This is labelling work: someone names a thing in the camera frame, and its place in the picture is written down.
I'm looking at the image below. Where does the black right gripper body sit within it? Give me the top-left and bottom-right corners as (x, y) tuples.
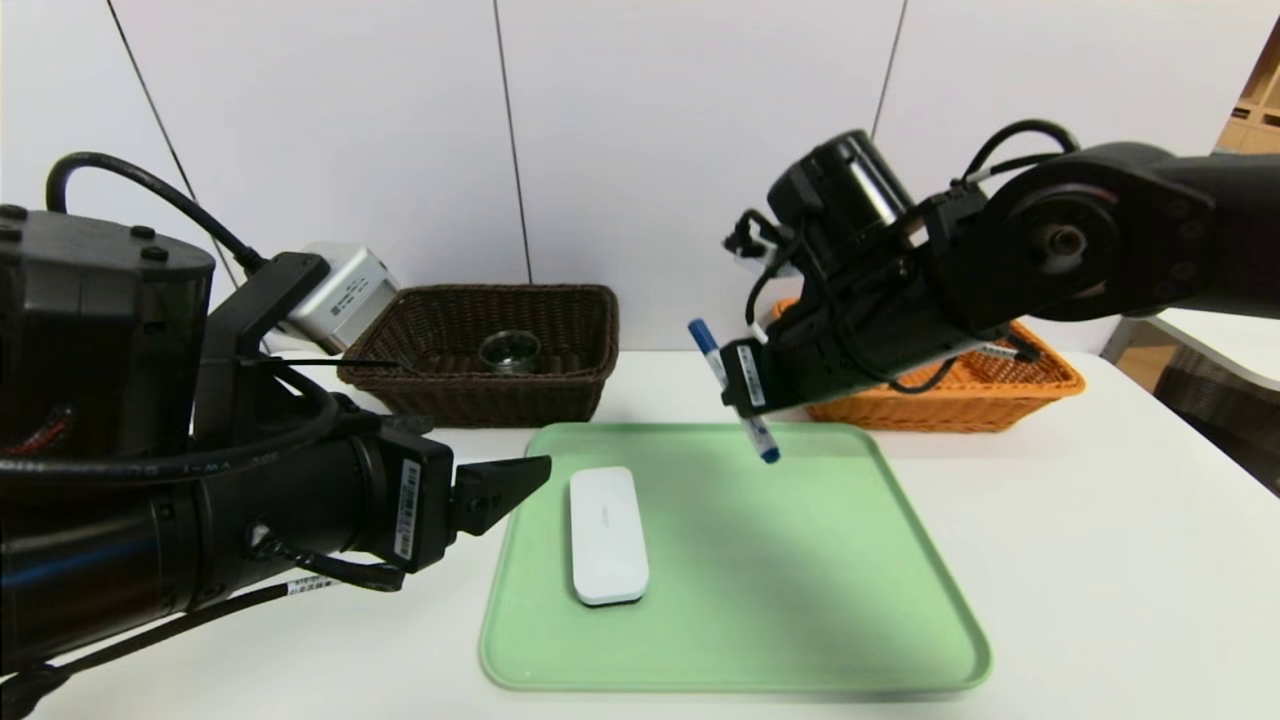
(720, 316), (838, 419)

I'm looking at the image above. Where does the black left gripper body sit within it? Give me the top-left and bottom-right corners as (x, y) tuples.
(260, 424), (457, 575)

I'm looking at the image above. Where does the blue and white marker pen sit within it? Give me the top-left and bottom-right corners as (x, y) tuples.
(688, 318), (782, 465)

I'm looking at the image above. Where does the white rectangular eraser case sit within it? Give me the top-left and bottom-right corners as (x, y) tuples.
(568, 466), (650, 607)

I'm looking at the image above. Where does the small glass cup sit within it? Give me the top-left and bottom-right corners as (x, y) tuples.
(478, 330), (543, 376)

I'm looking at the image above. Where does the dark brown wicker basket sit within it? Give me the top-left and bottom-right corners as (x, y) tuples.
(338, 284), (619, 428)

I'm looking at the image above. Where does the orange wicker basket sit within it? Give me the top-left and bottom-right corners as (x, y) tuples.
(770, 298), (1086, 433)

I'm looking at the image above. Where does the light green plastic tray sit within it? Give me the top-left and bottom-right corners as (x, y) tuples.
(478, 422), (993, 693)

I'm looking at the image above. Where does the dark wicker chair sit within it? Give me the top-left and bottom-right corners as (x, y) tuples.
(1152, 350), (1280, 498)

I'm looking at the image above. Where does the wooden shelf unit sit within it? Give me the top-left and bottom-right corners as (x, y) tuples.
(1215, 20), (1280, 157)

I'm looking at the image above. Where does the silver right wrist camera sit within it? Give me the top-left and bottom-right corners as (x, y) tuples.
(725, 210), (801, 283)

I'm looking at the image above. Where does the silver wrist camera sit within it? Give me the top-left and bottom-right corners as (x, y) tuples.
(725, 210), (801, 283)
(280, 243), (399, 353)

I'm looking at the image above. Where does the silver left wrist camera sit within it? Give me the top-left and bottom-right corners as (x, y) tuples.
(280, 243), (399, 353)

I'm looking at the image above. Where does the black left camera bracket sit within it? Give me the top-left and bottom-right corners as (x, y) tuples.
(195, 252), (331, 441)

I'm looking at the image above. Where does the black right camera cable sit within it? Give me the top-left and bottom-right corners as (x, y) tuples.
(963, 118), (1083, 188)

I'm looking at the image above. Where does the black camera cable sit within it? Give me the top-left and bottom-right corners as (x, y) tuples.
(45, 152), (266, 276)
(963, 118), (1083, 188)

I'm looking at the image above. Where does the black left camera cable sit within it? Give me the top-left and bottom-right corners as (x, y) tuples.
(45, 152), (266, 276)

